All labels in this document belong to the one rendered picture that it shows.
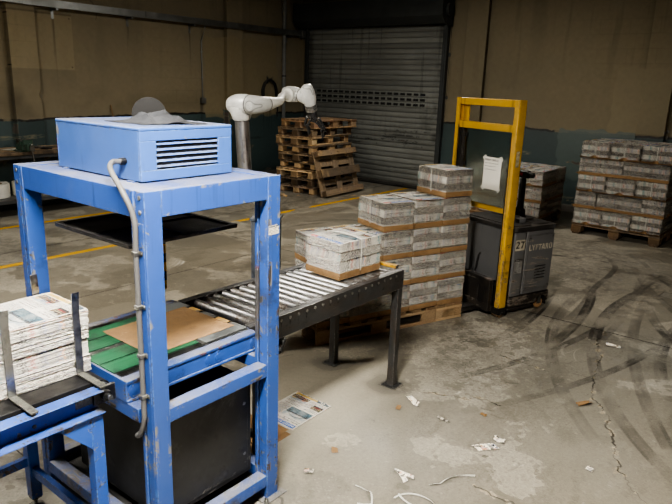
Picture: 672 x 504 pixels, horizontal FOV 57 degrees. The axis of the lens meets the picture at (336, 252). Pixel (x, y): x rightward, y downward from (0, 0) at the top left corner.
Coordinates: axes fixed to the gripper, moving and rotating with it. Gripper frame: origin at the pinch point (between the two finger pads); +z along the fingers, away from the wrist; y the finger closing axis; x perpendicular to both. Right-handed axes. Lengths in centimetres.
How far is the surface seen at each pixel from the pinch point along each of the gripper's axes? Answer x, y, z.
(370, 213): -9, 49, 56
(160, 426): -264, 131, -49
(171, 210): -220, 123, -118
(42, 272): -243, 41, -74
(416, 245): 1, 82, 86
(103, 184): -226, 97, -127
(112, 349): -250, 86, -53
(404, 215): 2, 73, 58
